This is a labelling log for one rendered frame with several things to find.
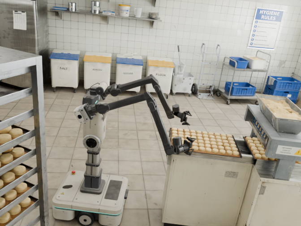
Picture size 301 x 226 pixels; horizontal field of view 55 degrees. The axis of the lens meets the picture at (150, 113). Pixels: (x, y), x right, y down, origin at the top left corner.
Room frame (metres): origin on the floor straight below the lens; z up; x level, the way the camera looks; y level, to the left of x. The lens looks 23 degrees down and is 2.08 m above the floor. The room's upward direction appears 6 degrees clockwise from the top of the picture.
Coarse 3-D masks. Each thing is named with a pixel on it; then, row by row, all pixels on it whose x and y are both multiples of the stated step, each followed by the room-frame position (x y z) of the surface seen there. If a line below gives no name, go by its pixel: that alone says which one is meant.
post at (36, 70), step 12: (36, 60) 1.02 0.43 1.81; (36, 72) 1.02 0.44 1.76; (36, 84) 1.02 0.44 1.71; (36, 96) 1.02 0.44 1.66; (36, 108) 1.02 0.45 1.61; (36, 120) 1.02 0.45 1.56; (36, 132) 1.02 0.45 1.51; (36, 144) 1.02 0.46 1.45; (36, 156) 1.03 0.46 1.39; (48, 204) 1.04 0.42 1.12; (48, 216) 1.04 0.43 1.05
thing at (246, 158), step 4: (192, 152) 2.11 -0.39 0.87; (196, 152) 2.11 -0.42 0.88; (200, 156) 2.11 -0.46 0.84; (204, 156) 2.11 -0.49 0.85; (208, 156) 2.11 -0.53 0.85; (212, 156) 2.11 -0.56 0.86; (216, 156) 2.10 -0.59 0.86; (220, 156) 2.10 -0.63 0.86; (224, 156) 2.10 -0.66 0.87; (228, 156) 2.10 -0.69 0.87; (244, 156) 2.10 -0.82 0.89; (248, 156) 2.10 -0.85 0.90; (252, 156) 2.10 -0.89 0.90; (232, 160) 2.10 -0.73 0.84; (236, 160) 2.10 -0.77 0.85; (240, 160) 2.10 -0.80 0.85; (244, 160) 2.10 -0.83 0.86; (248, 160) 2.10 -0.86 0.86; (252, 160) 2.10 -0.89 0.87; (256, 160) 2.10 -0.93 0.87
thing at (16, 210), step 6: (18, 204) 0.99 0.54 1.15; (24, 204) 1.00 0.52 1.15; (30, 204) 1.02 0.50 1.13; (12, 210) 0.95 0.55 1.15; (18, 210) 0.96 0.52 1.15; (24, 210) 0.98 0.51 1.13; (6, 216) 0.92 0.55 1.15; (12, 216) 0.94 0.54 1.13; (0, 222) 0.89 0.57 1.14; (6, 222) 0.90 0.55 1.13
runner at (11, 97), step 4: (28, 88) 1.01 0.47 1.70; (16, 92) 0.96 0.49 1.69; (20, 92) 0.98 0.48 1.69; (24, 92) 0.99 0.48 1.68; (28, 92) 1.01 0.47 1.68; (4, 96) 0.91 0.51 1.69; (8, 96) 0.93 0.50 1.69; (12, 96) 0.94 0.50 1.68; (16, 96) 0.96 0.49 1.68; (20, 96) 0.97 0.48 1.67; (24, 96) 0.99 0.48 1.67; (0, 100) 0.90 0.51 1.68; (4, 100) 0.91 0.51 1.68; (8, 100) 0.92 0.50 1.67; (12, 100) 0.94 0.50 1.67; (0, 104) 0.90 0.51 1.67
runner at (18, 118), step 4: (24, 112) 0.99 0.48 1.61; (28, 112) 1.00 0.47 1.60; (32, 112) 1.02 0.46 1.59; (16, 116) 0.95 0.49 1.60; (20, 116) 0.97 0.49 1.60; (24, 116) 0.99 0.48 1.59; (28, 116) 1.00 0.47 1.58; (32, 116) 1.02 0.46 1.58; (4, 120) 0.90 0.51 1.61; (8, 120) 0.92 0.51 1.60; (12, 120) 0.93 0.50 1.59; (16, 120) 0.95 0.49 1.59; (20, 120) 0.97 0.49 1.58; (0, 124) 0.89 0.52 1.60; (4, 124) 0.90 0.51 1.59; (8, 124) 0.92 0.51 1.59; (12, 124) 0.93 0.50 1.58; (0, 128) 0.89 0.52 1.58
